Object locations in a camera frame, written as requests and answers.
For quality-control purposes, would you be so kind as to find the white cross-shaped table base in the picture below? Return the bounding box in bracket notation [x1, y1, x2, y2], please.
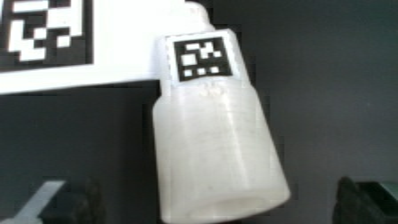
[0, 0, 213, 96]

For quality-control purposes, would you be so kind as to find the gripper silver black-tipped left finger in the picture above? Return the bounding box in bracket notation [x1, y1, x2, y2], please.
[11, 180, 101, 224]

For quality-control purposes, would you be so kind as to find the gripper silver black-tipped right finger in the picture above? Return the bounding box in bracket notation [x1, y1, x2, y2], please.
[332, 177, 398, 224]

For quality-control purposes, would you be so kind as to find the white cylindrical table leg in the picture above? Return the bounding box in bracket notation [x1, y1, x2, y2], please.
[151, 28, 293, 224]

